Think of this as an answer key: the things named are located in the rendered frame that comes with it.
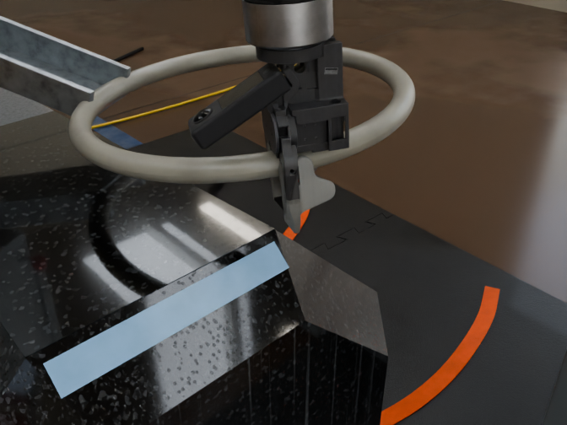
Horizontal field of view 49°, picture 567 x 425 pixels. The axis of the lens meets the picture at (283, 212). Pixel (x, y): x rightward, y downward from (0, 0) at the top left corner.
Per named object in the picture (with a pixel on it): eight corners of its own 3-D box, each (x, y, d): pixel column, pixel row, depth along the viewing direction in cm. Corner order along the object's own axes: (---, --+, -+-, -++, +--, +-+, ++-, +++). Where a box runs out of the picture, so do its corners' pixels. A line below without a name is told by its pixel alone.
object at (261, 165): (-6, 175, 78) (-14, 153, 76) (166, 57, 118) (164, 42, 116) (386, 201, 63) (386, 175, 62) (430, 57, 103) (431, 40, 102)
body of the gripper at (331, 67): (350, 154, 67) (348, 44, 61) (273, 168, 66) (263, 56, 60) (329, 129, 74) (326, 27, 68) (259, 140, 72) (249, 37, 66)
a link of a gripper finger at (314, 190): (342, 233, 70) (334, 153, 67) (292, 242, 69) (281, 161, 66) (334, 224, 73) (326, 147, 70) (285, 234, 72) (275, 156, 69)
